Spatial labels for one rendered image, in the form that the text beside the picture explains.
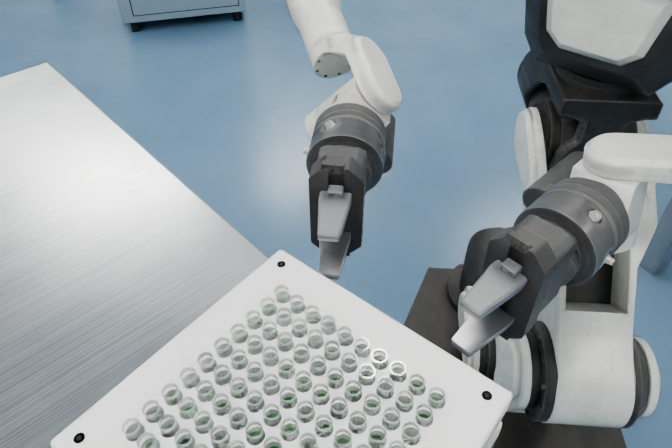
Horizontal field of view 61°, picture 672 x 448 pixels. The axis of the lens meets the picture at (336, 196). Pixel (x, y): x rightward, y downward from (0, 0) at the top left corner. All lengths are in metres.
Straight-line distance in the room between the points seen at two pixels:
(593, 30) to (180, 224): 0.54
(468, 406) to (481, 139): 1.89
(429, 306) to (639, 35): 0.89
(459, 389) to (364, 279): 1.25
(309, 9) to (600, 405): 0.66
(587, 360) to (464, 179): 1.31
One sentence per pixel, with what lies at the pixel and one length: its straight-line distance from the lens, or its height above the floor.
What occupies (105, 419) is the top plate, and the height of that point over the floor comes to 0.90.
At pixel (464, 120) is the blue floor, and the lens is 2.40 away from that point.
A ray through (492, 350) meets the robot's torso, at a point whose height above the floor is 0.34.
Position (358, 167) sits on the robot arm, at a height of 0.95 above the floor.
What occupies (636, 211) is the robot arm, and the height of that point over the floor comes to 0.90.
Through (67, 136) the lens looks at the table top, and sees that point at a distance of 0.90.
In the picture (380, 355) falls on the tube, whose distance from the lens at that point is 0.48.
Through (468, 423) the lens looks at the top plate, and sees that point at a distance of 0.46.
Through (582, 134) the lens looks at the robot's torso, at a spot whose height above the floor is 0.85.
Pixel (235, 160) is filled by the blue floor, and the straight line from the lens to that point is 2.16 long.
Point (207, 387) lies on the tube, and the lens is 0.48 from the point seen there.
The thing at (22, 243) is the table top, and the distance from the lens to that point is 0.75.
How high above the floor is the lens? 1.30
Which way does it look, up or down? 41 degrees down
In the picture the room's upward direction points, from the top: straight up
